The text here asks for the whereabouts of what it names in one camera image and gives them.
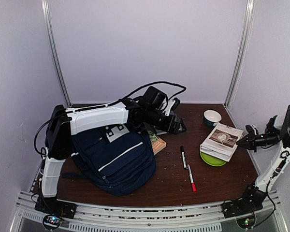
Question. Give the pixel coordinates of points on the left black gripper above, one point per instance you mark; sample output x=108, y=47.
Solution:
x=173, y=129

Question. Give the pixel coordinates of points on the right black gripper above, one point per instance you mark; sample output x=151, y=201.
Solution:
x=248, y=138

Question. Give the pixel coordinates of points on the white coffee cover notebook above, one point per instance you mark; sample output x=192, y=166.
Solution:
x=221, y=142

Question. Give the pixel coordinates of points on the navy blue backpack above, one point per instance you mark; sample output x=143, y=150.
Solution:
x=117, y=159

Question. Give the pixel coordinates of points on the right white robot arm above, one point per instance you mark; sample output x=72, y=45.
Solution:
x=277, y=133

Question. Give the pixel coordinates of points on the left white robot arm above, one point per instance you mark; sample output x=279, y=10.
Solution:
x=66, y=123

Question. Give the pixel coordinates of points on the dark blue hardcover notebook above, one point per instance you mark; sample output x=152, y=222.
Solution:
x=160, y=132

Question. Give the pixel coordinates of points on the orange treehouse paperback book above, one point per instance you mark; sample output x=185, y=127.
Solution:
x=157, y=143

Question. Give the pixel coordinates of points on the black marker pen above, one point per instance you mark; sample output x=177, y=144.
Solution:
x=183, y=157

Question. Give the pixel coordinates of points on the green plate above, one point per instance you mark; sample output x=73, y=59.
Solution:
x=212, y=161

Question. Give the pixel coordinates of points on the white teal bowl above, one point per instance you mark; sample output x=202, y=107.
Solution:
x=211, y=118

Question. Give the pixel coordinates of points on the red marker pen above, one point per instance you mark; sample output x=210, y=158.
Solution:
x=191, y=178

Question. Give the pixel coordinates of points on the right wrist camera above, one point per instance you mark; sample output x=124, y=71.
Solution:
x=251, y=129

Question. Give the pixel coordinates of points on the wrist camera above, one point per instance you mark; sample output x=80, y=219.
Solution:
x=251, y=129
x=157, y=97

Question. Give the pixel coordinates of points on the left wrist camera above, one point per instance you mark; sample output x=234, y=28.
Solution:
x=157, y=97

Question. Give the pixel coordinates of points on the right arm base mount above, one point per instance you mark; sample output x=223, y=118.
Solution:
x=241, y=207

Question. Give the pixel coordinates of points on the right aluminium corner post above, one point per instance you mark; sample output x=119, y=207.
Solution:
x=239, y=63

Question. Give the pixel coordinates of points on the aluminium corner post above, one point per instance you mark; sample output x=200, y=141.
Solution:
x=54, y=53
x=239, y=63

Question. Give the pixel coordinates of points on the aluminium front rail frame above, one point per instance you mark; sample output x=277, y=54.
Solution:
x=189, y=218

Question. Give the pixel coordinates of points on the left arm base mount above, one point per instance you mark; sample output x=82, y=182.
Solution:
x=56, y=211

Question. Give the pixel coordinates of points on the left aluminium corner post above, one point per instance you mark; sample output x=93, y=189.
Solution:
x=54, y=53

